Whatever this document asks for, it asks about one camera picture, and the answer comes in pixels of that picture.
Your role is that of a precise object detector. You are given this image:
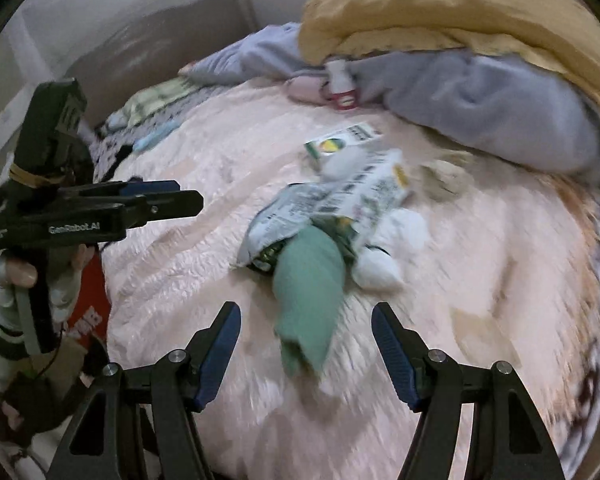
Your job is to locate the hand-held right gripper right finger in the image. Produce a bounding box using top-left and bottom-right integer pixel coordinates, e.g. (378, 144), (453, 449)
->
(371, 301), (566, 480)

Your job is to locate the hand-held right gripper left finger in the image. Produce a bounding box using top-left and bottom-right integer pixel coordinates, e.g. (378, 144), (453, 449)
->
(47, 301), (242, 480)

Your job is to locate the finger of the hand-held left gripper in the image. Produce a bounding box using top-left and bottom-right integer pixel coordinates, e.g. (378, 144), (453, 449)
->
(96, 189), (205, 229)
(62, 179), (182, 201)

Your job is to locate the white tissue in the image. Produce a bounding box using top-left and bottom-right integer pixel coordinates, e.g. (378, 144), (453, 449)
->
(354, 206), (429, 292)

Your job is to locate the white printed plastic bag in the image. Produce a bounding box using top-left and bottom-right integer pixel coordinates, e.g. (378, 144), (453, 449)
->
(237, 180), (361, 274)

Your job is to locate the mint green cloth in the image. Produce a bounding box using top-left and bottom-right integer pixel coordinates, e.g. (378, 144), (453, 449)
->
(272, 225), (349, 379)

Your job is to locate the green white carton box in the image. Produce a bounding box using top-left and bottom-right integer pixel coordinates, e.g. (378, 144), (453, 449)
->
(304, 127), (383, 171)

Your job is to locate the pale yellow wad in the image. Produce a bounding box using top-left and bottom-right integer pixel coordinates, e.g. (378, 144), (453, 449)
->
(419, 159), (474, 199)

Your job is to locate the person's left hand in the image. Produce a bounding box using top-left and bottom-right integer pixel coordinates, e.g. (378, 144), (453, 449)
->
(0, 244), (95, 334)

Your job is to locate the blue face mask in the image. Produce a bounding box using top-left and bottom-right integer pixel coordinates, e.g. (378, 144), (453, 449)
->
(131, 126), (174, 154)

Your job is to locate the floral patterned bed sheet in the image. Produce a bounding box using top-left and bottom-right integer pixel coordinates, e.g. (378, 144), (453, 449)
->
(87, 107), (600, 466)

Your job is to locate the green plaid cloth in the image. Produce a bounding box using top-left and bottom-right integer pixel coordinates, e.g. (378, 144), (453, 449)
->
(107, 77), (197, 129)

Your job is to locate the red printed bag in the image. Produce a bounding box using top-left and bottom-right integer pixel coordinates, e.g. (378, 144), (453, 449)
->
(66, 254), (112, 347)

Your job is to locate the pink quilted bedspread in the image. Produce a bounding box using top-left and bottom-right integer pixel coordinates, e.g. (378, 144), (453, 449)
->
(100, 77), (600, 480)

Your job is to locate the white pill bottle pink label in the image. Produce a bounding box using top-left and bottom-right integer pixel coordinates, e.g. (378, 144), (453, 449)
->
(325, 59), (361, 110)

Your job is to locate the grey fleece blanket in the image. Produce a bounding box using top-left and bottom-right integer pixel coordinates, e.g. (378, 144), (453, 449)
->
(180, 22), (600, 184)

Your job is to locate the yellow ruffled pillow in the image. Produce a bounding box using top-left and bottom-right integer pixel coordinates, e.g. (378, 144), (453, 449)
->
(299, 0), (600, 126)

